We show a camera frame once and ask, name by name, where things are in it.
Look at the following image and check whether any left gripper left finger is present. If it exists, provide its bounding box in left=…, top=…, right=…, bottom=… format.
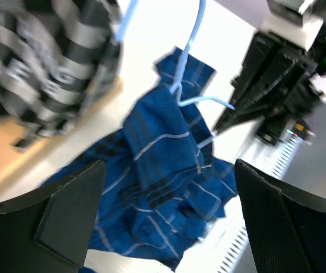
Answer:
left=0, top=160, right=106, bottom=273

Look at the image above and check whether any blue plaid shirt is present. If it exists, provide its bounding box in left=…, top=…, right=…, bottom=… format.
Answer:
left=45, top=48, right=237, bottom=270

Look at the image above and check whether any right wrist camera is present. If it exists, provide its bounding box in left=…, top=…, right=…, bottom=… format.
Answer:
left=267, top=0, right=315, bottom=26

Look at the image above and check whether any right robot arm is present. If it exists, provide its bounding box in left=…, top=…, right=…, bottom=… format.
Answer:
left=213, top=1, right=326, bottom=146

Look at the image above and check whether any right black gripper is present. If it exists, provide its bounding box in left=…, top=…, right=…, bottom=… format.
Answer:
left=212, top=31, right=317, bottom=145

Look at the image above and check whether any light blue wire hanger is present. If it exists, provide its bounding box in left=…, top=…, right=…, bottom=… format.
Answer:
left=113, top=0, right=236, bottom=150

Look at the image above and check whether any black white checkered shirt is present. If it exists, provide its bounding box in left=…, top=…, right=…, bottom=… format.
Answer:
left=0, top=1, right=121, bottom=147

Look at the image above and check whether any slotted cable duct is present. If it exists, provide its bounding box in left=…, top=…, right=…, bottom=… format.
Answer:
left=214, top=134, right=304, bottom=272

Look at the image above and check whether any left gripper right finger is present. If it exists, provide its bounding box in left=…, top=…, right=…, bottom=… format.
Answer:
left=234, top=159, right=326, bottom=273

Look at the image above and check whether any wooden clothes rack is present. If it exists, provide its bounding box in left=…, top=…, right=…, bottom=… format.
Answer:
left=0, top=76, right=123, bottom=195

